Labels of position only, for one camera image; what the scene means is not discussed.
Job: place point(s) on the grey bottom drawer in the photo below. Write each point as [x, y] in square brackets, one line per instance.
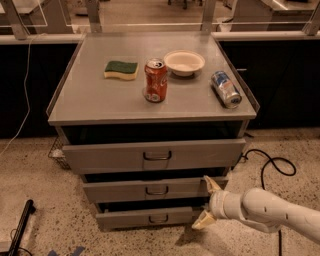
[148, 217]

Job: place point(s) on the blue silver soda can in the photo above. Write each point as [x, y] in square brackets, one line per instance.
[226, 90]

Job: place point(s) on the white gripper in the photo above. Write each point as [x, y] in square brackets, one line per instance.
[217, 204]

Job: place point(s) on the red soda can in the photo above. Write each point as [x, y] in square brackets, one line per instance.
[156, 80]

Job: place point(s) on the white bowl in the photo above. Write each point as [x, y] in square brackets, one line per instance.
[183, 62]

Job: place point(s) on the grey drawer cabinet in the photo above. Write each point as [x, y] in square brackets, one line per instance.
[91, 109]

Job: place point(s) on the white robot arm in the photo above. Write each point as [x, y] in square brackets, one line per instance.
[258, 209]

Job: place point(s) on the black bar on floor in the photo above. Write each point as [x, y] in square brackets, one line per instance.
[29, 209]

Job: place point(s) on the wire basket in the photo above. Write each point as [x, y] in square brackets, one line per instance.
[57, 155]

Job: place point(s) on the grey drawer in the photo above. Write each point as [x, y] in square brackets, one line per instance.
[126, 191]
[148, 217]
[153, 156]

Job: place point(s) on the green yellow sponge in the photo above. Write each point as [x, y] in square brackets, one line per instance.
[121, 70]

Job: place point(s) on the blue tape on floor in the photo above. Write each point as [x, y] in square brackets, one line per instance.
[77, 251]

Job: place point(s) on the grey top drawer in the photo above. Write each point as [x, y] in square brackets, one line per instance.
[153, 156]

